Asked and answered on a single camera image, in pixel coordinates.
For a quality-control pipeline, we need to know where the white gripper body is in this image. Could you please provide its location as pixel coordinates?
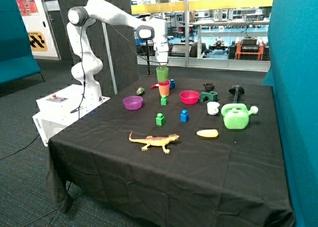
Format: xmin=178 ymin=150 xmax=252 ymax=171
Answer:
xmin=154 ymin=42 xmax=169 ymax=66

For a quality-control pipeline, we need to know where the green plastic cup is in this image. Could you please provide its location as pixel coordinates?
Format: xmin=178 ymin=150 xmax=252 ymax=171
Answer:
xmin=156 ymin=66 xmax=169 ymax=82

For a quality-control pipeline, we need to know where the red plastic cup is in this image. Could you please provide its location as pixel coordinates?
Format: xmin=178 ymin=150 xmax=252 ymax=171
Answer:
xmin=158 ymin=79 xmax=170 ymax=85

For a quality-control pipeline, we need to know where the blue toy block back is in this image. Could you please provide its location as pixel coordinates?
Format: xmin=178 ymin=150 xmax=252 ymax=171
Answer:
xmin=170 ymin=79 xmax=175 ymax=89

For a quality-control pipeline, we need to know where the blue toy block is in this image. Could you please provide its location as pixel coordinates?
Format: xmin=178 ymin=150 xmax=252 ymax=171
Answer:
xmin=180 ymin=109 xmax=189 ymax=123
xmin=170 ymin=79 xmax=175 ymax=89

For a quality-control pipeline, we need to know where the yellow plastic cup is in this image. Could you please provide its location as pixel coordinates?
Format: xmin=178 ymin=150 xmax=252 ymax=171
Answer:
xmin=159 ymin=85 xmax=170 ymax=96

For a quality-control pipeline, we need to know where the white lab table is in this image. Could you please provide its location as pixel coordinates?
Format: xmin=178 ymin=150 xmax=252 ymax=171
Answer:
xmin=189 ymin=19 xmax=270 ymax=61

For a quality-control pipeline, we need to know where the green toy pepper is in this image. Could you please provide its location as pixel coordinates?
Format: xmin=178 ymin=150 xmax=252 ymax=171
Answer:
xmin=136 ymin=87 xmax=145 ymax=96

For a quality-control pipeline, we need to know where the green toy block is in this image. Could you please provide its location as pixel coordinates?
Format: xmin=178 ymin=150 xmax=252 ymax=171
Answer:
xmin=156 ymin=113 xmax=165 ymax=126
xmin=160 ymin=95 xmax=168 ymax=106

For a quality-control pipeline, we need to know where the pink plastic bowl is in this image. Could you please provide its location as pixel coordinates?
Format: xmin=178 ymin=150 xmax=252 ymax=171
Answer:
xmin=179 ymin=90 xmax=200 ymax=105

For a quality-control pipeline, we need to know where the purple plastic bowl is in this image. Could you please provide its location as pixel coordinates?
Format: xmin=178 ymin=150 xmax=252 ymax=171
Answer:
xmin=123 ymin=95 xmax=143 ymax=110

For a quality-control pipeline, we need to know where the dark brown small pot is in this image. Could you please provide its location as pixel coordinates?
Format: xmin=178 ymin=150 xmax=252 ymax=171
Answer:
xmin=204 ymin=82 xmax=215 ymax=92

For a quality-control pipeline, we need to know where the dark green arch block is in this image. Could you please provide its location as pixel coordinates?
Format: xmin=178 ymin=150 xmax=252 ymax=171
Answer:
xmin=199 ymin=91 xmax=218 ymax=102

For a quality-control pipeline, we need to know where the green toy block front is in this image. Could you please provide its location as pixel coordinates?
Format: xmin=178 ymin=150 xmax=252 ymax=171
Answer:
xmin=156 ymin=113 xmax=165 ymax=126

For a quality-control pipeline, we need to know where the blue toy block front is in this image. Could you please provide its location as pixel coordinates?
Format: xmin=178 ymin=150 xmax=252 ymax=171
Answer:
xmin=180 ymin=109 xmax=189 ymax=123

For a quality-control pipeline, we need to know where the white small cup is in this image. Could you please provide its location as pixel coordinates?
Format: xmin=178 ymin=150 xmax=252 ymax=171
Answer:
xmin=207 ymin=101 xmax=220 ymax=115

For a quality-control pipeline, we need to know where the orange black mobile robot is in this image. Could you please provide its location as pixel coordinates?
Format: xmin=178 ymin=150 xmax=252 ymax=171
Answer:
xmin=235 ymin=37 xmax=264 ymax=61

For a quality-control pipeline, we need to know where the orange toy lizard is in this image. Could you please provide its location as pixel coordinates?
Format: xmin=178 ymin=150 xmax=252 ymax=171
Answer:
xmin=129 ymin=132 xmax=179 ymax=154

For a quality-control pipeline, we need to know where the yellow toy corn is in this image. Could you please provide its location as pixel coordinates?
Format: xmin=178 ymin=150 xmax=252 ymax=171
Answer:
xmin=196 ymin=129 xmax=219 ymax=138

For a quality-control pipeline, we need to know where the green toy watering can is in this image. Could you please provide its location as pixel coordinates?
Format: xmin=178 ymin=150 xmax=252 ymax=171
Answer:
xmin=221 ymin=103 xmax=258 ymax=130

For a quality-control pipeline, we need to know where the black tablecloth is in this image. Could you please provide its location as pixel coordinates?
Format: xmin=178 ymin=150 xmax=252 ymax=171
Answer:
xmin=45 ymin=76 xmax=296 ymax=227

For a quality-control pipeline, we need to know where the white robot control box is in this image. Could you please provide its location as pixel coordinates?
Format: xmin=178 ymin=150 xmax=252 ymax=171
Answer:
xmin=33 ymin=84 xmax=110 ymax=147

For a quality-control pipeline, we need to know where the yellow black sign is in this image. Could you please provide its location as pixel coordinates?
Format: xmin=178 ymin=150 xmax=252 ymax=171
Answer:
xmin=28 ymin=31 xmax=48 ymax=52

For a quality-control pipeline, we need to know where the teal partition panel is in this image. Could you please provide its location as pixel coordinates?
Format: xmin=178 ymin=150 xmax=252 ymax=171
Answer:
xmin=263 ymin=0 xmax=318 ymax=227

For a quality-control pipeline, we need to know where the teal sofa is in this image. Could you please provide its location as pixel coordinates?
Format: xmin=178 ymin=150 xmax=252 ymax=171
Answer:
xmin=0 ymin=0 xmax=41 ymax=85

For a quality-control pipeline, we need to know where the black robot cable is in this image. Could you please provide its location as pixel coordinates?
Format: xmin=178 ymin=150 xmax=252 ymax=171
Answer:
xmin=70 ymin=17 xmax=161 ymax=118

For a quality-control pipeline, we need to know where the red wall poster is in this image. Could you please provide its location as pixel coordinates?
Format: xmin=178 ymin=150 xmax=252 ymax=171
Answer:
xmin=16 ymin=0 xmax=39 ymax=16

